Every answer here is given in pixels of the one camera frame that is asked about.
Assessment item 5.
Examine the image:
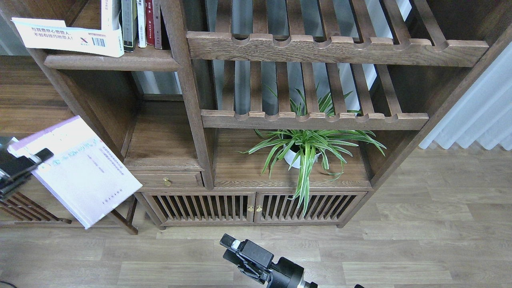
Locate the wooden side table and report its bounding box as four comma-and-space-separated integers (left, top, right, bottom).
1, 56, 138, 235

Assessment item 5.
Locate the pale purple book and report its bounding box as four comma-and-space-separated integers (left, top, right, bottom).
8, 116, 142, 228

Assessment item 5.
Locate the white curtain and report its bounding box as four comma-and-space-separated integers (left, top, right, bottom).
419, 44, 512, 150

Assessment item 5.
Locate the yellow and grey book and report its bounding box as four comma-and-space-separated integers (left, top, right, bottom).
121, 0, 138, 52

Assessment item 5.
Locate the large white book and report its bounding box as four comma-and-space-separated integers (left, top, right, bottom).
12, 0, 124, 57

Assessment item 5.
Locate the white plant pot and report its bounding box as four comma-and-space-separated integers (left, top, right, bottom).
282, 144, 321, 170

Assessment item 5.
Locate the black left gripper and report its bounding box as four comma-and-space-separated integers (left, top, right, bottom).
0, 137, 53, 200

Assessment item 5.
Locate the dark wooden bookshelf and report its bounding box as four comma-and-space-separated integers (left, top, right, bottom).
28, 0, 511, 228

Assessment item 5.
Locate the green spider plant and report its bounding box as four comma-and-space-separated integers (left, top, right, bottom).
239, 83, 387, 216

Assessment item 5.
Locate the brass drawer knob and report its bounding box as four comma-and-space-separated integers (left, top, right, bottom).
163, 177, 172, 186

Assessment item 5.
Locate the grey upright book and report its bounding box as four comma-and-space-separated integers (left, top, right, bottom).
152, 0, 163, 50

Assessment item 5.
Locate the white upright book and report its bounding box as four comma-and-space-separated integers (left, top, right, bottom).
136, 0, 148, 48

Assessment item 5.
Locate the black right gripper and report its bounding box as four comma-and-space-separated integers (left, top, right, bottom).
220, 234, 305, 288

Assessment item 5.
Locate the red upright book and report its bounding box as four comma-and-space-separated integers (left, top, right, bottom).
144, 0, 155, 46

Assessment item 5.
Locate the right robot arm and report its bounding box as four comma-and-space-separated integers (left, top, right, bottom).
220, 234, 318, 288

